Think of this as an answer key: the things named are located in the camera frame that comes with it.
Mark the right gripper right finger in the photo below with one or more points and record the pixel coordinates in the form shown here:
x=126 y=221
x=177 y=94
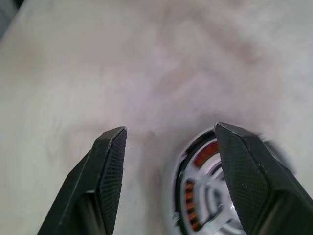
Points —
x=249 y=176

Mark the motor stator with copper windings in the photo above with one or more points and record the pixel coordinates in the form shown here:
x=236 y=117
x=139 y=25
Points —
x=189 y=195

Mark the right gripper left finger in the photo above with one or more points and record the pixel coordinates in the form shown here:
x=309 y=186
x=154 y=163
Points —
x=107 y=176

